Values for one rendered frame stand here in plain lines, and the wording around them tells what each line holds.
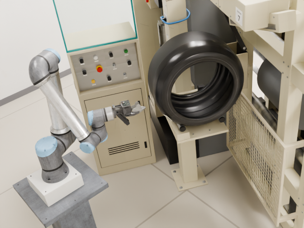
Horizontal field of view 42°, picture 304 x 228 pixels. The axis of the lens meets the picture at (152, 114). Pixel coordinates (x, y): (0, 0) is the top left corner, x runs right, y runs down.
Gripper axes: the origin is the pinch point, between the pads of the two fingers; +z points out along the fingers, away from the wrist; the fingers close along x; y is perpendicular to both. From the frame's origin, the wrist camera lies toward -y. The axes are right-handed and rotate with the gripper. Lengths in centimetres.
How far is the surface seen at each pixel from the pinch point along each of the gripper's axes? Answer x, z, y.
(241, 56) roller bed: 21, 77, 10
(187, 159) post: 28, 33, -80
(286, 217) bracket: -57, 76, -73
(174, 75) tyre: -12.7, 20.1, 27.2
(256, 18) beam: -34, 61, 62
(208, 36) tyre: 3, 47, 40
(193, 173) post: 28, 38, -98
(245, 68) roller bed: 21, 81, 0
